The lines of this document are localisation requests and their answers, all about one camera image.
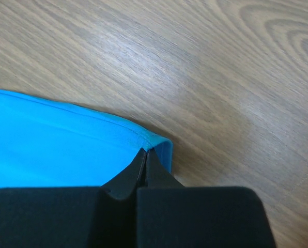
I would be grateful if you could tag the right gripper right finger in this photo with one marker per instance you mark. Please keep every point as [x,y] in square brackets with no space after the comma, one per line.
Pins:
[171,215]

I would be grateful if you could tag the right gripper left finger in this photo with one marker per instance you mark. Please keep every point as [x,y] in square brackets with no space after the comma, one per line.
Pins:
[73,216]

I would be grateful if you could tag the teal t shirt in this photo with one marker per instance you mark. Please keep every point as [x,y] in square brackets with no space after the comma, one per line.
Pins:
[45,143]

